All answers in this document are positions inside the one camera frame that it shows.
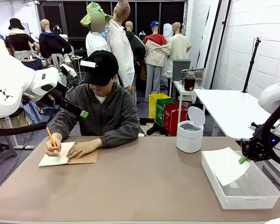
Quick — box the white perforated plastic basket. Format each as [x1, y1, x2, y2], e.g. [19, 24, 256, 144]
[201, 150, 280, 210]

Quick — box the mannequin in dark green jacket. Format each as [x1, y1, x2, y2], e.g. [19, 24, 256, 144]
[125, 21, 147, 81]

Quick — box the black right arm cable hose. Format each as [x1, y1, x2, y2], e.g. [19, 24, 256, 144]
[253, 101, 280, 167]

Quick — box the black tripod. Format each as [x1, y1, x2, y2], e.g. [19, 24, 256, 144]
[242, 37, 262, 93]

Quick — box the grey box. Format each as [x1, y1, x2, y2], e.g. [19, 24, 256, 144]
[172, 60, 192, 81]

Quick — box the mannequin red and beige jacket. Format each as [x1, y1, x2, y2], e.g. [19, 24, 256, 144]
[143, 21, 172, 104]

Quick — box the person's left hand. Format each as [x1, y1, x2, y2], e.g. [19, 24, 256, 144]
[65, 138, 103, 160]

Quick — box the metal container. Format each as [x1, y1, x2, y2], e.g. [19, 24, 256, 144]
[182, 67, 206, 81]

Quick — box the yellow pencil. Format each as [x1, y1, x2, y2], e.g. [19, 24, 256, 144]
[46, 126, 61, 157]

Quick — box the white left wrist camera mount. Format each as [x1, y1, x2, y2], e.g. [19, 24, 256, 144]
[59, 63, 78, 78]

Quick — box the small cap-mounted device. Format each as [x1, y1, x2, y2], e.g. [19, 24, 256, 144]
[79, 60, 97, 69]

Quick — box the black bucket hat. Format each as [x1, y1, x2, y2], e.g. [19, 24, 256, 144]
[8, 18, 26, 31]

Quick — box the person's left forearm grey sleeve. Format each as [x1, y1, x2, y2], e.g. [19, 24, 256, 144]
[99, 123, 141, 148]

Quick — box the black baseball cap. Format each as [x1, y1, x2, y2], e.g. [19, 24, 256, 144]
[83, 50, 119, 87]

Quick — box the red recycling bag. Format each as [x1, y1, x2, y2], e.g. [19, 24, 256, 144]
[163, 103, 189, 137]

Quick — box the small white side table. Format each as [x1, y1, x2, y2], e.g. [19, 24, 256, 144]
[172, 80, 202, 117]

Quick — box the green checkered sun hat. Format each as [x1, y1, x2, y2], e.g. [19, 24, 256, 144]
[80, 2, 112, 28]

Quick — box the white round appliance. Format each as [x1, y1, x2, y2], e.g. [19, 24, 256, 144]
[163, 23, 175, 39]

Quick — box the tall mannequin white shirt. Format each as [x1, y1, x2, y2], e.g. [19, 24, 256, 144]
[106, 0, 136, 93]

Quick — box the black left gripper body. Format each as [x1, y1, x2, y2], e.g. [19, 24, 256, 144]
[51, 81, 69, 107]

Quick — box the white lidded trash bin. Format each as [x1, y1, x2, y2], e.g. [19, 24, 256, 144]
[175, 106, 206, 154]

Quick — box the mannequin in black hoodie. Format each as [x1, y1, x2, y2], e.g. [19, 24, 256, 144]
[38, 19, 73, 60]

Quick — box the person's right hand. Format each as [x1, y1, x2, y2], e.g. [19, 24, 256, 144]
[44, 132, 63, 158]

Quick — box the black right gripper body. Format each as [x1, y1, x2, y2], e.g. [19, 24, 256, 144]
[240, 122, 273, 163]

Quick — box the grey step stool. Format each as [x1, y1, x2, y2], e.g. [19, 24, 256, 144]
[0, 135, 18, 170]

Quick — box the mannequin in cream shirt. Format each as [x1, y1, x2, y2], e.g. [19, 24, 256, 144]
[168, 22, 192, 62]

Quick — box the yellow recycling bag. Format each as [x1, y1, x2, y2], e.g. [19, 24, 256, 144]
[148, 93, 170, 120]

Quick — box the blue cloth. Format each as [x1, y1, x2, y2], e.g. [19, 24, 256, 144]
[23, 101, 43, 125]

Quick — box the spiral notebook brown cover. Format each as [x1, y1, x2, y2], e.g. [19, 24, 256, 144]
[38, 141, 99, 168]

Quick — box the person's right forearm grey sleeve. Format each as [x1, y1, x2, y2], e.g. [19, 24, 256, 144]
[49, 111, 71, 141]

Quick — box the figure in white shirt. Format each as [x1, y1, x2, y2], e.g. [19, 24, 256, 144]
[80, 2, 113, 56]

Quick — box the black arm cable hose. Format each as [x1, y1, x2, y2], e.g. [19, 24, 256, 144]
[0, 79, 69, 137]
[253, 101, 280, 167]

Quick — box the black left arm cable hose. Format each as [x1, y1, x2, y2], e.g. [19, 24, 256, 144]
[0, 79, 69, 137]

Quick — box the glass jar dark liquid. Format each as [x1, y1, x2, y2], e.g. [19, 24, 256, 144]
[184, 71, 196, 92]

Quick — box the black wooden floor rack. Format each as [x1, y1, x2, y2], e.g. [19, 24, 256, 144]
[139, 117, 168, 137]

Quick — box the large white table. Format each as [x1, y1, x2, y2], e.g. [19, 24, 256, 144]
[194, 88, 280, 142]

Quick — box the white paper sheet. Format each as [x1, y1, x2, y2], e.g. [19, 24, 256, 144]
[202, 146, 252, 187]

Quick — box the mannequin in black top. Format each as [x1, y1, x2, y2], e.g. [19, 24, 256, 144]
[5, 18, 41, 60]

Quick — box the white desk leg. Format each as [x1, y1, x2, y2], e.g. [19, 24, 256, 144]
[1, 115, 36, 150]

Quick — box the person in grey jacket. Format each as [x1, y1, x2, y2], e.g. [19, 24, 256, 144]
[49, 50, 141, 149]

